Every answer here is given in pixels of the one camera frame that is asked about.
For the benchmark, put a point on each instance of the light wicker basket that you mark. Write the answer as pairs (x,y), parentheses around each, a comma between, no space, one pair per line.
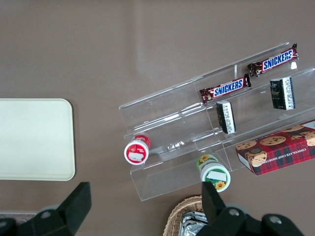
(176,216)

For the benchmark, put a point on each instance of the Snickers chocolate bar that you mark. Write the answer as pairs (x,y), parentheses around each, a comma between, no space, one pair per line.
(275,61)
(226,89)

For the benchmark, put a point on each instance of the red lidded snack cup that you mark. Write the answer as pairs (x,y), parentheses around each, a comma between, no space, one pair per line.
(135,153)

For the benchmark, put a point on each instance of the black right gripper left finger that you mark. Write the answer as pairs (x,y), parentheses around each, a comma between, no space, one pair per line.
(73,211)

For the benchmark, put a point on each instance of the silver foil tray stack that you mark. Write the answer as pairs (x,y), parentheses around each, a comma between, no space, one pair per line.
(190,225)

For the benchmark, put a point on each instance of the small black box white label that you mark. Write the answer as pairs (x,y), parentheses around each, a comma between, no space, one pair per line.
(280,94)
(225,118)

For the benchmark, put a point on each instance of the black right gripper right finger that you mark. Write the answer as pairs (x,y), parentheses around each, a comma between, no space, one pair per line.
(214,211)

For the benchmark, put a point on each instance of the clear acrylic stepped display shelf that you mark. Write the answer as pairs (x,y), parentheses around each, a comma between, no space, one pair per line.
(167,123)

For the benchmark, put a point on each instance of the red tartan cookie box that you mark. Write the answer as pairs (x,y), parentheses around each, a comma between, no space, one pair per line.
(278,152)

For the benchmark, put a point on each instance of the green sunflower snack cup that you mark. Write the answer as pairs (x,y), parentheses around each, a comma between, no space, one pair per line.
(214,174)

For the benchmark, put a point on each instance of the cream rectangular plastic tray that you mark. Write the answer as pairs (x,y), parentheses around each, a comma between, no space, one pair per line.
(34,140)

